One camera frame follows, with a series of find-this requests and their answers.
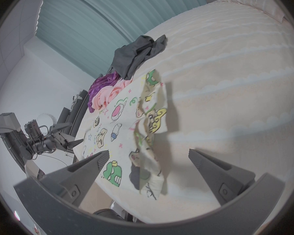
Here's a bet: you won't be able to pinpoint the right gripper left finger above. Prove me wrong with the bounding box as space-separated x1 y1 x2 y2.
40 150 110 206

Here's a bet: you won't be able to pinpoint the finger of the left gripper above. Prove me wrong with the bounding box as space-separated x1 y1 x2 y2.
63 139 84 148
51 122 73 132

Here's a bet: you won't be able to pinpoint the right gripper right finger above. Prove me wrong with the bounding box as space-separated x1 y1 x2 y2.
188 148 256 205

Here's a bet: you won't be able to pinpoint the white printed pyjama trousers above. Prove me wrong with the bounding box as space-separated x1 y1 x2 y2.
82 69 169 201

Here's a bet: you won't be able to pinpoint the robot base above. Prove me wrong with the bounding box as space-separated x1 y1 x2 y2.
92 200 138 223

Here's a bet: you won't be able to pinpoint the bed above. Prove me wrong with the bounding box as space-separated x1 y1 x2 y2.
72 0 294 226

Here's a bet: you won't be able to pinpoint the purple garment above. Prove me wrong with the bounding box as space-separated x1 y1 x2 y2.
88 72 120 113

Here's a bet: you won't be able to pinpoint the pink garment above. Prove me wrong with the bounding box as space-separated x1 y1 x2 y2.
94 78 133 111

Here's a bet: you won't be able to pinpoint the black garment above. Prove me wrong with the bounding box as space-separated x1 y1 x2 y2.
108 34 167 80

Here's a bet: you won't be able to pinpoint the blue-green curtain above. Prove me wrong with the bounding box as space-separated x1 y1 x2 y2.
35 0 236 79

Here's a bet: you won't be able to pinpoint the cream pillow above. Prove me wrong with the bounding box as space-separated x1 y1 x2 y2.
221 0 285 21

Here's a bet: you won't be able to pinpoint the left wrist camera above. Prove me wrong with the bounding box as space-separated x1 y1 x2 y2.
24 120 41 137

